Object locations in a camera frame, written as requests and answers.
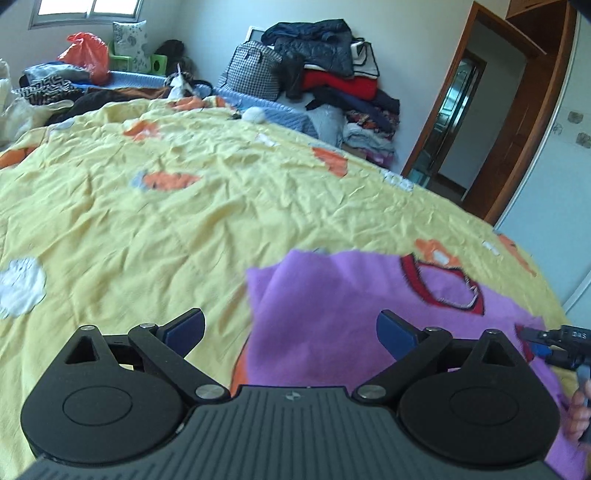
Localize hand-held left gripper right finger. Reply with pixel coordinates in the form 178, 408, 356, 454
353, 310, 515, 402

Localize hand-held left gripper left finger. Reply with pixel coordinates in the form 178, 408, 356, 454
62, 308, 232, 404

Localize window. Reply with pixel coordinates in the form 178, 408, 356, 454
28, 0, 157, 31

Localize person's right hand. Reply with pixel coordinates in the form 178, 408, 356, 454
566, 381, 591, 448

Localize white wardrobe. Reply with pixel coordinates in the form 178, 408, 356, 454
495, 14, 591, 319

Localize dark plush hat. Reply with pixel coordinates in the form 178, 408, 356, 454
154, 40, 186, 64

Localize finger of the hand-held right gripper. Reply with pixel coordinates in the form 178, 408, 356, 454
515, 324, 555, 359

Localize dark puffer jacket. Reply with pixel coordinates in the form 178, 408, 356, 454
262, 19, 356, 100

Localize black white checked bag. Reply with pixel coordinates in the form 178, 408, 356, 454
217, 41, 283, 102

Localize dark brown cloth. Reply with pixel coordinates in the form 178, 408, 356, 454
46, 88, 169, 126

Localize yellow printed blanket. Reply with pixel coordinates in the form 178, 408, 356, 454
0, 95, 571, 476

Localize blue grey clothes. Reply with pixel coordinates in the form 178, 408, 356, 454
23, 62, 92, 88

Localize grey cloth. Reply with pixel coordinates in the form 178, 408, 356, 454
305, 104, 348, 149

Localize purple sweater with red collar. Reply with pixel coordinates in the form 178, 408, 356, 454
230, 249, 591, 480

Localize orange plastic bag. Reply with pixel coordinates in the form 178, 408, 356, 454
58, 32, 110, 86

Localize black white zigzag cloth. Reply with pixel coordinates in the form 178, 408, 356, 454
13, 78, 81, 108

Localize cream cloth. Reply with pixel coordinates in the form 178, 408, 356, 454
0, 59, 75, 149

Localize white floral pillow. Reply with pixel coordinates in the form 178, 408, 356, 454
112, 21, 153, 72

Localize wooden door frame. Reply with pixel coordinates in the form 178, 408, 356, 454
401, 1, 546, 204

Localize pile of folded clothes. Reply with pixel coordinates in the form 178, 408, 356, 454
302, 41, 402, 168

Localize wooden door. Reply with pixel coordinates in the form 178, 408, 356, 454
471, 9, 578, 224

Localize blue quilted mat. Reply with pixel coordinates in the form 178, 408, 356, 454
18, 70, 319, 137

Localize green box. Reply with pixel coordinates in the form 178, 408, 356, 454
108, 41, 168, 75

